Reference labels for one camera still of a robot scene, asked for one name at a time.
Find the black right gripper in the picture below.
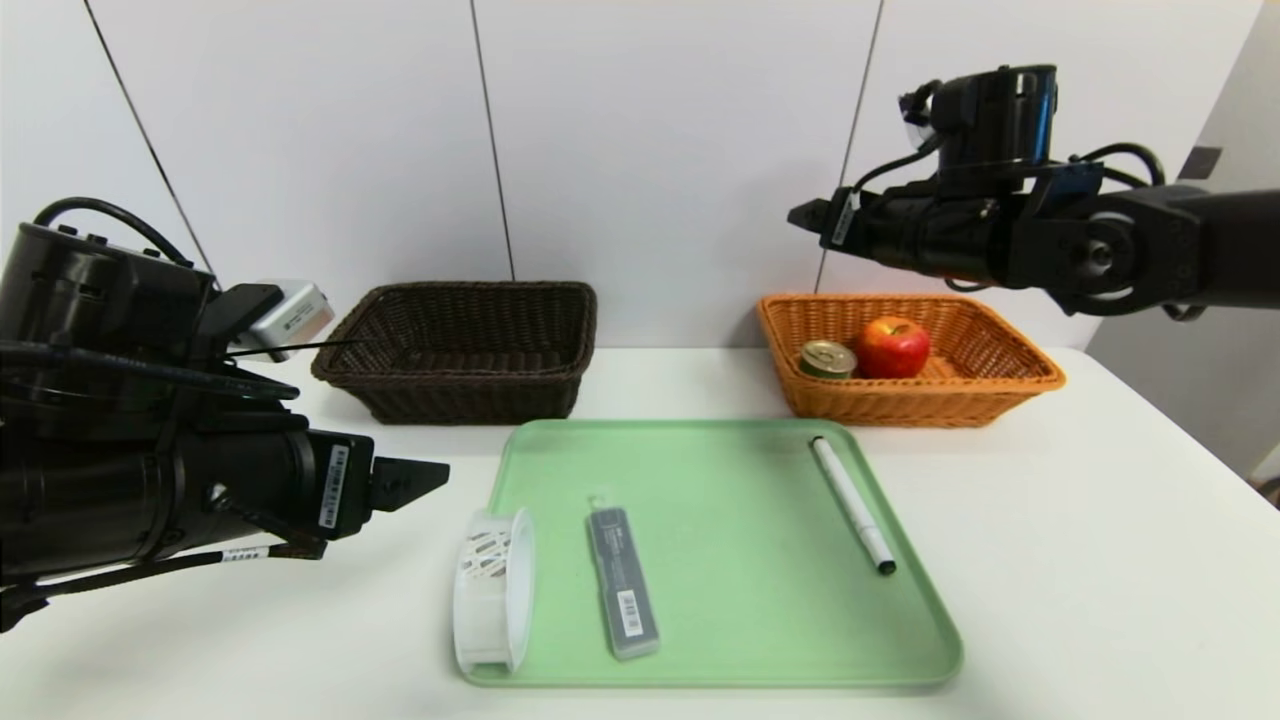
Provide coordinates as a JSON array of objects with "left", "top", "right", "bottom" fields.
[{"left": 786, "top": 186, "right": 905, "bottom": 267}]

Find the white marker pen black cap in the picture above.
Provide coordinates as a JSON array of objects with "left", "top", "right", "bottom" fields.
[{"left": 809, "top": 436, "right": 898, "bottom": 577}]

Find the clear grey pencil lead case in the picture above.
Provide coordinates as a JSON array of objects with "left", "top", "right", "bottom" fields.
[{"left": 585, "top": 488, "right": 662, "bottom": 660}]

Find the black labelled left arm cable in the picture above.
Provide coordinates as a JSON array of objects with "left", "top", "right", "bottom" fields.
[{"left": 0, "top": 545, "right": 326, "bottom": 606}]

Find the light green plastic tray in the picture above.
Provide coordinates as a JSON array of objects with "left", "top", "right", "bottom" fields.
[{"left": 462, "top": 418, "right": 964, "bottom": 689}]

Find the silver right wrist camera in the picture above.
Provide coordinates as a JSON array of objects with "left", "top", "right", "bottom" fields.
[{"left": 898, "top": 78, "right": 949, "bottom": 151}]

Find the red yellow apple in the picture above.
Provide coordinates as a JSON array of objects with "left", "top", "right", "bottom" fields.
[{"left": 855, "top": 316, "right": 932, "bottom": 380}]

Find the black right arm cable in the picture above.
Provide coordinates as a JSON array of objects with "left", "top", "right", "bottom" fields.
[{"left": 1070, "top": 142, "right": 1169, "bottom": 191}]

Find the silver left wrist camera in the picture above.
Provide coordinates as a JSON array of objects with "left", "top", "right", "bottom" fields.
[{"left": 220, "top": 283, "right": 337, "bottom": 363}]

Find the black left arm loop cable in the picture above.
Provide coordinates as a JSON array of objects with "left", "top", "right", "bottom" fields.
[{"left": 33, "top": 197, "right": 196, "bottom": 271}]

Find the tin can gold lid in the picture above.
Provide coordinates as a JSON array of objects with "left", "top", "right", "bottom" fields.
[{"left": 798, "top": 340, "right": 859, "bottom": 381}]

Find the dark brown wicker basket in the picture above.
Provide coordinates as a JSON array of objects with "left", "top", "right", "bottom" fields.
[{"left": 311, "top": 282, "right": 599, "bottom": 426}]

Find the clear tape roll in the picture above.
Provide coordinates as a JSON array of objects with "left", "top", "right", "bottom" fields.
[{"left": 453, "top": 506, "right": 537, "bottom": 673}]

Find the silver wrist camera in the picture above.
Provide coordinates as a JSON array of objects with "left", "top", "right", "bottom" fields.
[
  {"left": 898, "top": 78, "right": 949, "bottom": 151},
  {"left": 220, "top": 283, "right": 337, "bottom": 363}
]

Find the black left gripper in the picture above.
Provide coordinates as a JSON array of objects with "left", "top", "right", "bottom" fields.
[{"left": 190, "top": 428, "right": 451, "bottom": 548}]

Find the orange wicker basket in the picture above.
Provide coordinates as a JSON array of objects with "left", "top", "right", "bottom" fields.
[{"left": 756, "top": 294, "right": 1065, "bottom": 429}]

